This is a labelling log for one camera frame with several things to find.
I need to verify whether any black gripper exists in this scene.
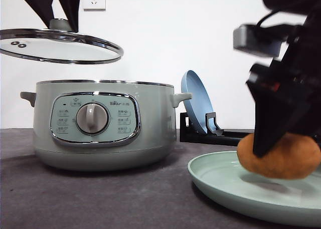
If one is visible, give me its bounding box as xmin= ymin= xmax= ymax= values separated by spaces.
xmin=25 ymin=0 xmax=81 ymax=32
xmin=246 ymin=0 xmax=321 ymax=156

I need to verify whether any glass steamer lid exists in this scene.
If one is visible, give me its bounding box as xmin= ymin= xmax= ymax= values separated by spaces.
xmin=0 ymin=29 xmax=124 ymax=65

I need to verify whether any brown potato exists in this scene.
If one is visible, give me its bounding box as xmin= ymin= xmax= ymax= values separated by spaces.
xmin=237 ymin=132 xmax=321 ymax=180

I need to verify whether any green plate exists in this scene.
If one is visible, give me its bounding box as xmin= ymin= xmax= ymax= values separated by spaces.
xmin=188 ymin=151 xmax=321 ymax=225

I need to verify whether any blue plate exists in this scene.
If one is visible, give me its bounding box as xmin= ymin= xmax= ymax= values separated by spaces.
xmin=181 ymin=70 xmax=215 ymax=135

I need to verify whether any green electric steamer pot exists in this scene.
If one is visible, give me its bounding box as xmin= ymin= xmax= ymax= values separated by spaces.
xmin=21 ymin=80 xmax=192 ymax=171

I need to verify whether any black dish rack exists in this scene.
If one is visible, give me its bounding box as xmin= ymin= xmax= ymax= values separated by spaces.
xmin=180 ymin=112 xmax=251 ymax=146

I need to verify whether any white wall socket left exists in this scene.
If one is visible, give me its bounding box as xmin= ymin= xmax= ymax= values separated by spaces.
xmin=83 ymin=0 xmax=106 ymax=12

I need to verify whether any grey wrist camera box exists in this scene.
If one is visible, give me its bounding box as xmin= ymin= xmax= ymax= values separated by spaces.
xmin=233 ymin=24 xmax=288 ymax=57

